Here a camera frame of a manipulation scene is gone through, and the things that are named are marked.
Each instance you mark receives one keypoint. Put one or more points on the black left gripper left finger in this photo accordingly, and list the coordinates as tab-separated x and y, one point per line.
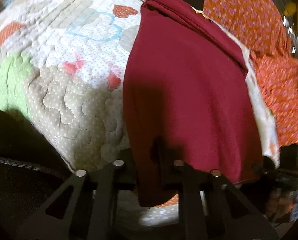
84	207

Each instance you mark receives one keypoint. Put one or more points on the person's right hand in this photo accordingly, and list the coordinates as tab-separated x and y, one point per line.
279	205

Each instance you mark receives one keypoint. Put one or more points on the orange floral bed sheet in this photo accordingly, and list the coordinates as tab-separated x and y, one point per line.
258	25

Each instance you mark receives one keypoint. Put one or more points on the white heart patterned quilt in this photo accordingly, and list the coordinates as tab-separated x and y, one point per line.
62	67

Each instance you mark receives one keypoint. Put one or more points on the maroon red sweater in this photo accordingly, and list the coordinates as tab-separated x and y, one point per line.
185	94

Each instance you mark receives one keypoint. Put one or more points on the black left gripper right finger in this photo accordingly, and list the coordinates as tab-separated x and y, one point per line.
209	206

